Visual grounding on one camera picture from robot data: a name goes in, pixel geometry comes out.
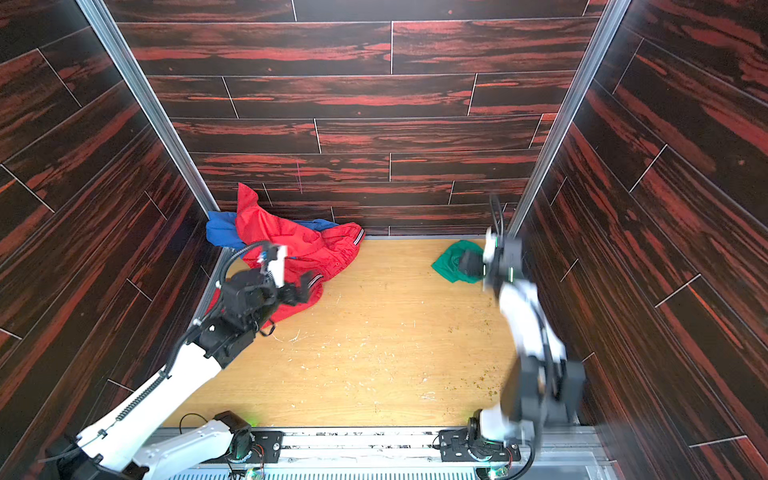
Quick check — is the green cloth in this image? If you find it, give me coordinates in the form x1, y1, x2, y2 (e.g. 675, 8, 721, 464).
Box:
431, 240, 483, 284

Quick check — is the red cloth garment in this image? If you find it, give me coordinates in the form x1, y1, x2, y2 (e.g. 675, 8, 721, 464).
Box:
235, 183, 365, 323

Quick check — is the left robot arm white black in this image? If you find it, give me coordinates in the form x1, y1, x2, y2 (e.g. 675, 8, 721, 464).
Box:
41, 269, 322, 479

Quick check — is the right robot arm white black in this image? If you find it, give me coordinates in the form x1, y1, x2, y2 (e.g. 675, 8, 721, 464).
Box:
459, 227, 586, 461

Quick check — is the blue cloth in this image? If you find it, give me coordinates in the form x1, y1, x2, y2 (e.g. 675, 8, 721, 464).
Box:
206, 211, 338, 250

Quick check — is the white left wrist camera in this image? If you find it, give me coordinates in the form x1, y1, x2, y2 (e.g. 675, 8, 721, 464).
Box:
258, 245, 287, 288

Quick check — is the aluminium frame rail left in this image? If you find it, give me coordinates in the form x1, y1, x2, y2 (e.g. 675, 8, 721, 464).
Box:
76, 0, 220, 213

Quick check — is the aluminium frame rail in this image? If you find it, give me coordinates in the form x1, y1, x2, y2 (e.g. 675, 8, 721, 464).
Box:
76, 0, 220, 213
508, 0, 631, 236

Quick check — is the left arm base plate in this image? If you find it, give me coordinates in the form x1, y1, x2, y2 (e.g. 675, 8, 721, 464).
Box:
228, 429, 284, 464

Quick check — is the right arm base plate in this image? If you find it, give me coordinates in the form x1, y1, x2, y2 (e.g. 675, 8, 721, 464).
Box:
431, 427, 522, 463

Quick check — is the aluminium frame rail right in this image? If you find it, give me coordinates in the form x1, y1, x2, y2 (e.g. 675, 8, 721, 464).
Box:
508, 0, 631, 236

